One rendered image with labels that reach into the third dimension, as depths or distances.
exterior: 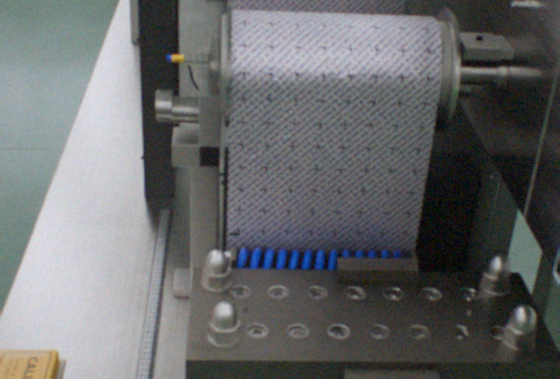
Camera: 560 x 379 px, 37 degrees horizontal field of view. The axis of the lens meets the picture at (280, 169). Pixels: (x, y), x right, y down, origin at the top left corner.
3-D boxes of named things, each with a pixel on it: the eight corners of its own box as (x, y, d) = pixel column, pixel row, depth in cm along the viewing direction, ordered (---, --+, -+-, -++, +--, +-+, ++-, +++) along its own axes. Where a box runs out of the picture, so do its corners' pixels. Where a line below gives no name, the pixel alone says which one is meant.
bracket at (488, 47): (453, 44, 102) (455, 28, 101) (500, 46, 102) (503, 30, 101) (462, 60, 97) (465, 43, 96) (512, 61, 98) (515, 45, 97)
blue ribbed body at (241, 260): (235, 265, 105) (236, 242, 103) (406, 267, 106) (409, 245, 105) (235, 282, 102) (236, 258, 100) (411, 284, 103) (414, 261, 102)
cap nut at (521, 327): (497, 328, 94) (504, 296, 91) (529, 329, 94) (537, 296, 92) (506, 351, 90) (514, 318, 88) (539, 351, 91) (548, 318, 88)
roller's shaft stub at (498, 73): (437, 80, 103) (443, 46, 101) (494, 82, 104) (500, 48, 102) (445, 95, 100) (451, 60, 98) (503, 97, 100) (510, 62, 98)
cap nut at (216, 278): (201, 273, 100) (201, 241, 97) (232, 273, 100) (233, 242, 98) (200, 292, 96) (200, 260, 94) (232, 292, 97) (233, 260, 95)
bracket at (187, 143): (172, 275, 121) (170, 77, 106) (218, 276, 121) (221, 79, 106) (170, 297, 116) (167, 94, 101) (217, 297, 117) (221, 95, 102)
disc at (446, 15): (419, 101, 111) (435, -9, 103) (423, 101, 111) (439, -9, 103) (443, 155, 98) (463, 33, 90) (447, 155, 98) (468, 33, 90)
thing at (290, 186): (226, 254, 105) (229, 120, 96) (412, 257, 107) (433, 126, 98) (226, 256, 105) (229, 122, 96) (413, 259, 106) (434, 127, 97)
